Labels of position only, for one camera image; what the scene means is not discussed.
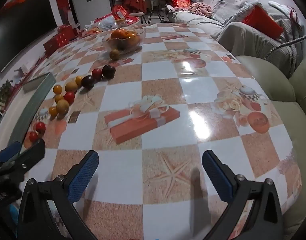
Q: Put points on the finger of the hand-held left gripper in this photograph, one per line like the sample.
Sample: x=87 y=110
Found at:
x=8 y=152
x=32 y=152

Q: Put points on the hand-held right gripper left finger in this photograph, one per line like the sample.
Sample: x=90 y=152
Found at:
x=84 y=177

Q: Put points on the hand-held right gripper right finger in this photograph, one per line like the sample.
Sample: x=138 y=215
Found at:
x=216 y=177

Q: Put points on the red cherry tomato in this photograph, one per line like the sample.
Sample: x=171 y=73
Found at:
x=40 y=127
x=69 y=97
x=33 y=136

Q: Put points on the green-edged white tray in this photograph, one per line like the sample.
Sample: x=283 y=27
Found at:
x=32 y=105

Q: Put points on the yellow cherry tomato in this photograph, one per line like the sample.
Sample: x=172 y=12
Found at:
x=57 y=89
x=52 y=110
x=59 y=98
x=79 y=80

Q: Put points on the yellow-brown round fruit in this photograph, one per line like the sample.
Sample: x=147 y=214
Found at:
x=62 y=106
x=114 y=54
x=71 y=86

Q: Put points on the green potted plant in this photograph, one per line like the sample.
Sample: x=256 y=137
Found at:
x=2 y=91

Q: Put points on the small white box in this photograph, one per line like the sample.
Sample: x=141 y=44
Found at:
x=19 y=71

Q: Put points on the white TV cabinet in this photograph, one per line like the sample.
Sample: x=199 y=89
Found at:
x=30 y=65

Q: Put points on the beige armchair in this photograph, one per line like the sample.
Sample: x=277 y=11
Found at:
x=293 y=130

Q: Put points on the checkered printed tablecloth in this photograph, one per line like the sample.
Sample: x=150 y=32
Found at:
x=168 y=92

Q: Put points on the stack of red gift boxes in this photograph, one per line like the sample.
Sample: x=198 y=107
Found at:
x=60 y=38

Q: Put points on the black television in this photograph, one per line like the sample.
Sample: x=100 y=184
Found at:
x=22 y=30

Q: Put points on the clear glass bowl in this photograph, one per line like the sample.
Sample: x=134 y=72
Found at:
x=107 y=43

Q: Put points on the orange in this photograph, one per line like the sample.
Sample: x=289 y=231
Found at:
x=121 y=33
x=133 y=41

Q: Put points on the grey sofa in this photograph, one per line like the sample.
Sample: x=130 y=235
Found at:
x=238 y=32

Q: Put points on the clear plastic bag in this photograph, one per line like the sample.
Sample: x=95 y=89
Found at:
x=106 y=23

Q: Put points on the white door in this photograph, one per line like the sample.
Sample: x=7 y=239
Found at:
x=91 y=5

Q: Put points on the plain red cushion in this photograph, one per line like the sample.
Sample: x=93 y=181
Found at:
x=263 y=21

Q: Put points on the round red stool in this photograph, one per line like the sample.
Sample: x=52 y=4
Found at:
x=133 y=20

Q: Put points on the small red bag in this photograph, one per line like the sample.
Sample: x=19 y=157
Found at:
x=119 y=11

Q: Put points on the grey striped pillow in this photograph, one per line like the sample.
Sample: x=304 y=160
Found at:
x=226 y=8

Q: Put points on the pink blanket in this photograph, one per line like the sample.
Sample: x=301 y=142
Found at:
x=200 y=7

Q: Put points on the black metal chair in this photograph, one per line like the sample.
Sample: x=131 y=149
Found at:
x=153 y=12

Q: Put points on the red embroidered cushion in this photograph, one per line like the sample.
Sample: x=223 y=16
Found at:
x=181 y=3

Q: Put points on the white cloth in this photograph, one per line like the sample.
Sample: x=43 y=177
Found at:
x=280 y=6

